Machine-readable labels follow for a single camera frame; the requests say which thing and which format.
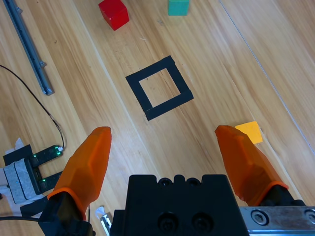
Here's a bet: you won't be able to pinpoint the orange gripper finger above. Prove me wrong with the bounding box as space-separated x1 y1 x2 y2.
39 126 113 236
215 125 306 207

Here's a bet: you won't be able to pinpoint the yellow wooden cube block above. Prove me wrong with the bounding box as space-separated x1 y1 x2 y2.
235 121 263 145

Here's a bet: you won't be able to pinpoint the red wooden cube block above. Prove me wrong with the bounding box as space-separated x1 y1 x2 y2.
98 0 130 31

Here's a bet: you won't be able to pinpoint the green wooden cube block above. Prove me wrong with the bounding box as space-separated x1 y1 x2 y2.
167 0 191 17

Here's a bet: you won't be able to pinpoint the grey rectangular box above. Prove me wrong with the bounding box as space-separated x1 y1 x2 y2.
3 158 34 205

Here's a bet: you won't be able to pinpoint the black circuit board green LEDs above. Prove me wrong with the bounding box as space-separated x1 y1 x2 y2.
29 145 64 194

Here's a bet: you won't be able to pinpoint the black tape patch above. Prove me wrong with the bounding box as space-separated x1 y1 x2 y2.
2 144 32 166

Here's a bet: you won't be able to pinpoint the white tape scrap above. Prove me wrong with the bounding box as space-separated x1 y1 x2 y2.
9 137 24 151

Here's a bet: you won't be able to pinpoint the black tape square outline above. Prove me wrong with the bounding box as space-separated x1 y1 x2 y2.
125 55 194 121

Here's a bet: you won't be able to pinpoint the thin black wire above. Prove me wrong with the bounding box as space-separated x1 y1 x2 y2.
0 64 65 149

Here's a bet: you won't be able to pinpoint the thin black cable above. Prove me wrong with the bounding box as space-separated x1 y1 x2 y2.
0 215 44 223

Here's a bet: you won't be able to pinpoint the grey aluminium rail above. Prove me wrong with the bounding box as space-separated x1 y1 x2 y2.
2 0 55 96

